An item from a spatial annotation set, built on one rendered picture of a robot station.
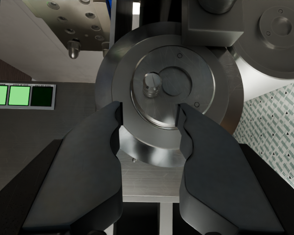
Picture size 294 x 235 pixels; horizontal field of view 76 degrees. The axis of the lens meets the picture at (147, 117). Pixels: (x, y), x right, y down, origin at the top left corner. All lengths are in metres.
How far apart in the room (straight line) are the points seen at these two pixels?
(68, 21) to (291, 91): 0.45
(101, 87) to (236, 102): 0.13
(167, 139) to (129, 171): 0.35
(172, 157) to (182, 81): 0.07
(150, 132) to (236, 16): 0.13
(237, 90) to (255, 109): 0.19
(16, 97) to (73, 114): 0.16
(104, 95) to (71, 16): 0.33
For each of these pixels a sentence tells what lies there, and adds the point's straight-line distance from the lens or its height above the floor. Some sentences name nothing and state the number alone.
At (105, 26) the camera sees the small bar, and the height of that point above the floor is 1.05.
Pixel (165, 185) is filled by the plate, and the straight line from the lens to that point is 0.53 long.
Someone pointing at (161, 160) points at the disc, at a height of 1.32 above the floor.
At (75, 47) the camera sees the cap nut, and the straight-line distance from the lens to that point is 0.59.
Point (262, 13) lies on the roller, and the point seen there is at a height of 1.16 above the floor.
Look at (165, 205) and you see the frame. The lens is 0.55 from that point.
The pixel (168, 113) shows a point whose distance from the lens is 0.16.
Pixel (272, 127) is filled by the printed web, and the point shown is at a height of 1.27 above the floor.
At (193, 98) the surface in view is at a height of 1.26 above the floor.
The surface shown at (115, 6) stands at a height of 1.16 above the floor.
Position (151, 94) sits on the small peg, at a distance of 0.15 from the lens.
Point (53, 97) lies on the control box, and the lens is 0.57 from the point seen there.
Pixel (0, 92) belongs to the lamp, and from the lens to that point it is 0.65.
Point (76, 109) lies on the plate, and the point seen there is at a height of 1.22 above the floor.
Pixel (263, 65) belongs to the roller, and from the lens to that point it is 0.24.
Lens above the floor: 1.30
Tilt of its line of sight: 8 degrees down
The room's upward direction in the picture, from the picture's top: 179 degrees counter-clockwise
